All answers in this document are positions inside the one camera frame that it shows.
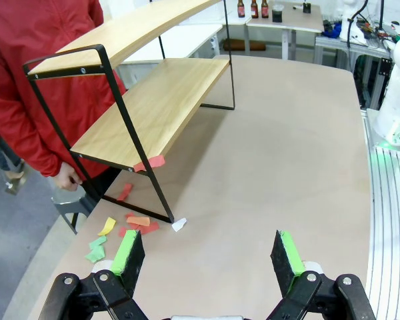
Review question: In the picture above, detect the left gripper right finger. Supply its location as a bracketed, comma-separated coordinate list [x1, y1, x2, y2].
[266, 229, 376, 320]

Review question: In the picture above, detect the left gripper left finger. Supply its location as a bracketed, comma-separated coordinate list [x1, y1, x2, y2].
[38, 229, 154, 320]

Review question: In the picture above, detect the red sleeved right forearm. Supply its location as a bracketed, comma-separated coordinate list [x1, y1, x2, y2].
[6, 109, 66, 177]

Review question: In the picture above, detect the person's right hand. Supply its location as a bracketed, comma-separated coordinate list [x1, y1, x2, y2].
[51, 162, 84, 192]

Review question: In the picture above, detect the green paper scrap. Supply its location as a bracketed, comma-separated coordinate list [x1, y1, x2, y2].
[84, 246, 106, 263]
[89, 235, 108, 251]

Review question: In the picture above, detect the yellow paper scrap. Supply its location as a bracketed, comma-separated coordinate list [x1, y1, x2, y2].
[97, 217, 117, 237]

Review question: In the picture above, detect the orange paper scrap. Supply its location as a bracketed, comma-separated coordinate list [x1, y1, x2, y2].
[126, 215, 151, 227]

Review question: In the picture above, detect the white paper scrap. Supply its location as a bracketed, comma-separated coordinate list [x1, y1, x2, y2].
[171, 217, 188, 233]

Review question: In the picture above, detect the grey metal stool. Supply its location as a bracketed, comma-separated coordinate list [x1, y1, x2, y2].
[51, 185, 99, 235]

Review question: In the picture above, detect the person in red jacket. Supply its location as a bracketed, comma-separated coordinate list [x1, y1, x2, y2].
[0, 0, 127, 214]

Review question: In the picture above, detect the white table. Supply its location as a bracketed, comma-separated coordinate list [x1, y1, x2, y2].
[121, 23, 223, 66]

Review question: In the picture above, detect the blue plastic object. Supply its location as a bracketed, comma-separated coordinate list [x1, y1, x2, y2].
[322, 22, 343, 39]

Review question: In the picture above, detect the dark glass jar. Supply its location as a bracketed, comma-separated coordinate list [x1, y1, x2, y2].
[271, 4, 285, 24]

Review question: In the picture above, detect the aluminium slotted base plate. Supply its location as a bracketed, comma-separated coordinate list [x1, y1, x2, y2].
[361, 108, 400, 320]

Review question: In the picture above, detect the wooden shelf black metal frame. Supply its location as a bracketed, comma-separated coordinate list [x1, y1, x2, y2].
[22, 0, 237, 224]

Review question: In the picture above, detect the aluminium frame workbench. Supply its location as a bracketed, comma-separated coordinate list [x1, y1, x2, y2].
[315, 35, 393, 111]

